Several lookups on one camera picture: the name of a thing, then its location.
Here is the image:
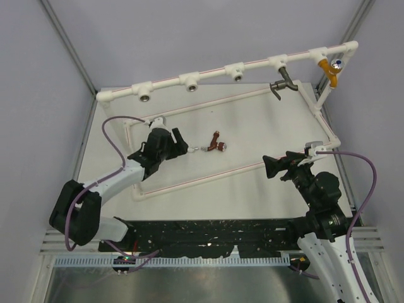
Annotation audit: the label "white PVC pipe frame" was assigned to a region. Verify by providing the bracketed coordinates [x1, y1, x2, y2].
[96, 41, 359, 201]

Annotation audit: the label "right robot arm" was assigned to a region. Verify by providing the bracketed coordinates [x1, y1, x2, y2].
[263, 145, 378, 302]

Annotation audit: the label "orange faucet chrome knob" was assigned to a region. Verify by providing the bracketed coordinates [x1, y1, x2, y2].
[318, 59, 345, 89]

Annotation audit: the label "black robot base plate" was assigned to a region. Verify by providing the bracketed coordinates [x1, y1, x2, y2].
[98, 217, 311, 259]

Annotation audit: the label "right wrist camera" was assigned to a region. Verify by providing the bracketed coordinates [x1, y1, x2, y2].
[304, 141, 326, 157]

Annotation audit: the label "grey lever faucet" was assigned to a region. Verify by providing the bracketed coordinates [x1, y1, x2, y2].
[269, 66, 299, 100]

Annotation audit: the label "white plastic faucet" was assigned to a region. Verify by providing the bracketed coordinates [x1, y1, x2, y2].
[187, 145, 200, 153]

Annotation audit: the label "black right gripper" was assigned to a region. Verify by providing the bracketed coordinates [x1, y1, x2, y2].
[263, 150, 318, 208]

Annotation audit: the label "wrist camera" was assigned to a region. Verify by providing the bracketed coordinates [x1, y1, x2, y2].
[304, 141, 326, 157]
[149, 116, 166, 129]

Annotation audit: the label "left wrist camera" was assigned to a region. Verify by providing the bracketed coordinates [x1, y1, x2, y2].
[149, 116, 166, 129]

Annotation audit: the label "slotted white cable duct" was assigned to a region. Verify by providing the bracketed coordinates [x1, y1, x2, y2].
[54, 254, 290, 268]

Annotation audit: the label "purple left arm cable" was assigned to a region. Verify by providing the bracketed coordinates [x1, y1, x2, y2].
[64, 116, 162, 273]

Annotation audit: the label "dark red faucet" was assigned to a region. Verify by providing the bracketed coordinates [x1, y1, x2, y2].
[201, 131, 227, 152]

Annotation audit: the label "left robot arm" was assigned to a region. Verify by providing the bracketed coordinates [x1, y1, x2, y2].
[49, 128, 188, 251]

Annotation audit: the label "aluminium frame rails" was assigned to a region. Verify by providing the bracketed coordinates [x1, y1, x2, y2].
[40, 230, 99, 254]

